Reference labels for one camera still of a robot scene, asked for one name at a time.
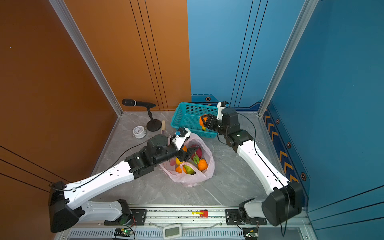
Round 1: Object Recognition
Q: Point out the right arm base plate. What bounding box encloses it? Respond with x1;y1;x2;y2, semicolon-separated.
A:
225;209;267;226

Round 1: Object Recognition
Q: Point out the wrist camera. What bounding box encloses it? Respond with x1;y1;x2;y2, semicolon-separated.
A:
170;128;191;151
217;101;229;120

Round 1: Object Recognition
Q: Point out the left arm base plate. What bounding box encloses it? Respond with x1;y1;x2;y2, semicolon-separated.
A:
104;209;147;227

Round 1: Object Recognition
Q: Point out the pink plastic bag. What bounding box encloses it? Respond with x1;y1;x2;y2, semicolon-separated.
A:
160;134;215;187

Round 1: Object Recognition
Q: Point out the white digital timer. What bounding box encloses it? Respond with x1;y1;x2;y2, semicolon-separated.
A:
163;224;183;240

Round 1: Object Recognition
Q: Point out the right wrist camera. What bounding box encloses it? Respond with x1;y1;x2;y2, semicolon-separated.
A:
217;101;229;120

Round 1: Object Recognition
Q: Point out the teal plastic basket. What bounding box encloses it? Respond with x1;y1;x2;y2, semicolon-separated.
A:
171;102;218;138

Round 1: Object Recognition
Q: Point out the yellow lemon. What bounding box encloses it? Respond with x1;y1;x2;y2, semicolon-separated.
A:
175;158;184;166

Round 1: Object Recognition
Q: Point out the white round clock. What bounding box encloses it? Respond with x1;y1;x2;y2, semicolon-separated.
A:
133;126;147;139

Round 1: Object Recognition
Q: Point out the green pear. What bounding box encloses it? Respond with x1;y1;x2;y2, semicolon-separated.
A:
183;165;196;175

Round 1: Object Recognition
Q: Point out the left green circuit board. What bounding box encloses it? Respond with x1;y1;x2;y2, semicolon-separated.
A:
113;228;135;240

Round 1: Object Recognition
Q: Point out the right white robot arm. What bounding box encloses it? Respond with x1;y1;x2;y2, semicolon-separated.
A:
200;107;304;227

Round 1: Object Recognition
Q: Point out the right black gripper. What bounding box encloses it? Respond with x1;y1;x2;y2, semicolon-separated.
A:
201;114;230;138

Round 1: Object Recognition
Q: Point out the right circuit board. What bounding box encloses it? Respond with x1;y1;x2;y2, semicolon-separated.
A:
242;229;259;240

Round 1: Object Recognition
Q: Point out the red yellow emergency switch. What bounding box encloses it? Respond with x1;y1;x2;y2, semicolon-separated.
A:
192;210;209;218

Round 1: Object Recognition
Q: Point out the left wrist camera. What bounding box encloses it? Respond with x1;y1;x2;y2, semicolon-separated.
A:
170;128;191;151

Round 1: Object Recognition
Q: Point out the orange persimmon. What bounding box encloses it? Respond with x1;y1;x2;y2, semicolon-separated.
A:
198;159;208;172

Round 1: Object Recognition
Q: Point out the red dragon fruit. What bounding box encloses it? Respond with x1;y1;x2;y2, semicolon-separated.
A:
191;145;203;165

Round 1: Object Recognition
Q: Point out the black microphone on stand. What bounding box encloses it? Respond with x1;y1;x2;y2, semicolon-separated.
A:
121;98;163;132

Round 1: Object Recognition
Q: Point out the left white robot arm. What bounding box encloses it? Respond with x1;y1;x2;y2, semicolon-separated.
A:
49;132;192;233

